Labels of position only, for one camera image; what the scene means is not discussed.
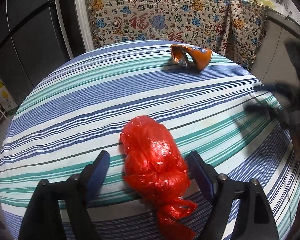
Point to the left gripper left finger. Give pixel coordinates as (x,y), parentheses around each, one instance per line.
(42,219)

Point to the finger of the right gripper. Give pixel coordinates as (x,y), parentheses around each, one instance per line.
(287,90)
(279,114)

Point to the red plastic bag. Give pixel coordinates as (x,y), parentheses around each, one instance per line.
(155,169)

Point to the grey kitchen counter cabinet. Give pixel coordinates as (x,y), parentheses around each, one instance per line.
(272,61)

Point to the crushed orange soda can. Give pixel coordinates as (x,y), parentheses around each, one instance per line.
(191,57)

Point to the patterned Chinese character cloth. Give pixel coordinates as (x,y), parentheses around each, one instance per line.
(232,28)

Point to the striped blue green tablecloth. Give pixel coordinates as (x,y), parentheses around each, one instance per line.
(81,108)

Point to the yellow cardboard box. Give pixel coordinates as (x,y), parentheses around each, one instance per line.
(6,99)

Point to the dark grey refrigerator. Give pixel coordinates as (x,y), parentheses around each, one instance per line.
(33,43)

